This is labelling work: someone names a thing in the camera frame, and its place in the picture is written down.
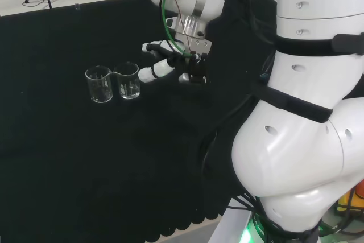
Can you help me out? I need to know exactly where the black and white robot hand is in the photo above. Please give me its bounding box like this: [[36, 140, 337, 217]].
[[138, 40, 210, 85]]

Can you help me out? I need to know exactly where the clear glass beaker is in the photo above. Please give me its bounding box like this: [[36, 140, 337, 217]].
[[113, 61, 141, 101], [84, 66, 115, 104]]

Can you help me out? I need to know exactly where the black bench cloth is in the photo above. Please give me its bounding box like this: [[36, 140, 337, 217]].
[[0, 0, 364, 242]]

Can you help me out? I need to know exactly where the pale base platform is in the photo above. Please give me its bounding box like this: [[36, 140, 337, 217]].
[[214, 210, 256, 243]]

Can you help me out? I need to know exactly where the yellow stop button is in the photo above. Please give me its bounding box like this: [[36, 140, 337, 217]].
[[336, 186, 358, 213]]

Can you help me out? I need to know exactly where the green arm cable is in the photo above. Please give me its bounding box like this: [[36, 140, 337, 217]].
[[158, 0, 200, 57]]

